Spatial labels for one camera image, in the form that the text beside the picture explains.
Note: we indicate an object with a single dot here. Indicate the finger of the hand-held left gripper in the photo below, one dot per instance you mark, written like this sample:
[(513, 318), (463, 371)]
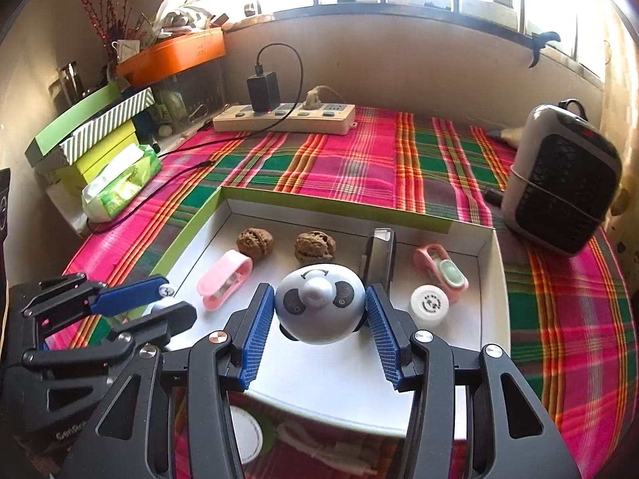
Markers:
[(159, 319), (130, 293)]

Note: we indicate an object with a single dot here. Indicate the white disc on green base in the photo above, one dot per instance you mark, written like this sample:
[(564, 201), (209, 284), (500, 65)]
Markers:
[(247, 434)]

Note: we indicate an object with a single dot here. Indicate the white plug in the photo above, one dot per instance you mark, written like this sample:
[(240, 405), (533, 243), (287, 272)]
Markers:
[(313, 98)]

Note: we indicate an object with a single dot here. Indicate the orange box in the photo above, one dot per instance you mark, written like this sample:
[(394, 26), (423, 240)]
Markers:
[(169, 57)]

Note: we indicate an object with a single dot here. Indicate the green tissue pack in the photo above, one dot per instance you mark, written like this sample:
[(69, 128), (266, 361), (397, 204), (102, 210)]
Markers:
[(120, 184)]

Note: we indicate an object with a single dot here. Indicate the red flower branches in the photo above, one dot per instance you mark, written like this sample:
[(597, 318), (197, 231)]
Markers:
[(102, 15)]

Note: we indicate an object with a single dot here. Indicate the beige power strip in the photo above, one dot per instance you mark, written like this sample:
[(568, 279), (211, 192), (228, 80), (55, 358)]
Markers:
[(284, 118)]

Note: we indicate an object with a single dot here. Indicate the green flat box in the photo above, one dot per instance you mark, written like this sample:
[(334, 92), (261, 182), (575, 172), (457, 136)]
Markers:
[(70, 122)]

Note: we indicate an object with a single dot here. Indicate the pile of white papers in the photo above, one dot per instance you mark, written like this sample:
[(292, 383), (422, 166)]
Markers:
[(179, 10)]

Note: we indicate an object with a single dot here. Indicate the black rectangular device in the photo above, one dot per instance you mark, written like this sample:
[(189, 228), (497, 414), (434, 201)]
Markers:
[(379, 259)]

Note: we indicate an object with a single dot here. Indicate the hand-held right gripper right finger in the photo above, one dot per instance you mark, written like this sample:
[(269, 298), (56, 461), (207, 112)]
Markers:
[(382, 339)]

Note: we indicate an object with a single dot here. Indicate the brown walnut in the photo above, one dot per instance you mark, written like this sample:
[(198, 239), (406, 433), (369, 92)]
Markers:
[(252, 243), (314, 247)]

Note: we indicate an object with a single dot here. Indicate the white mug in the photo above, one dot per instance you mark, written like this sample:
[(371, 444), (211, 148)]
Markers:
[(125, 51)]

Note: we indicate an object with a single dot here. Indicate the green white striped box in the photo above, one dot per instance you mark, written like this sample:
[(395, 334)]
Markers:
[(105, 124)]

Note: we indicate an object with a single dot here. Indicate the grey fan heater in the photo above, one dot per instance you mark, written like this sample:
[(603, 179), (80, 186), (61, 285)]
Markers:
[(559, 184)]

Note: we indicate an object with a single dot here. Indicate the clear plastic container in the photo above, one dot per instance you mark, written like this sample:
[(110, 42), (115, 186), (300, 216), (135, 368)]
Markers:
[(194, 95)]

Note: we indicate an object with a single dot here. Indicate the black charger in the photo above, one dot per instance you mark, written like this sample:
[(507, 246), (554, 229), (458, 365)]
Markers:
[(263, 91)]

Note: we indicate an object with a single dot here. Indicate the white round jar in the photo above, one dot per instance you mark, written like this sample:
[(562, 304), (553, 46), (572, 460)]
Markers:
[(428, 305)]

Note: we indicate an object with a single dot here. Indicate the glass jar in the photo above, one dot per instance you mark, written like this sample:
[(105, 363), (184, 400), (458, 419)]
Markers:
[(67, 85)]

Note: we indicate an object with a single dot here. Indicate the green and white cardboard box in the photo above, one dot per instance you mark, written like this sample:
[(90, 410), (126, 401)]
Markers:
[(324, 379)]

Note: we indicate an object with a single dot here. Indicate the black window hook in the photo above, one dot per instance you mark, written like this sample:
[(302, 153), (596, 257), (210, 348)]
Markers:
[(541, 42)]

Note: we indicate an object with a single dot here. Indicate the white panda-shaped gadget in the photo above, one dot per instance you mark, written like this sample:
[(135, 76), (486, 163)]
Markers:
[(319, 322)]

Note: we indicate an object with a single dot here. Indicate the pink clip with green pad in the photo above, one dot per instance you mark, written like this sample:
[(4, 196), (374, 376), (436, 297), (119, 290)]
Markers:
[(442, 269)]

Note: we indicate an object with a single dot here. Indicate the pink green plaid blanket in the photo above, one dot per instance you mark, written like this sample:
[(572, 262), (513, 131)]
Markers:
[(399, 159)]

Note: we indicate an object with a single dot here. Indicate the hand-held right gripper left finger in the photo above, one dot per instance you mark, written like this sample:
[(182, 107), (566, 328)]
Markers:
[(254, 339)]

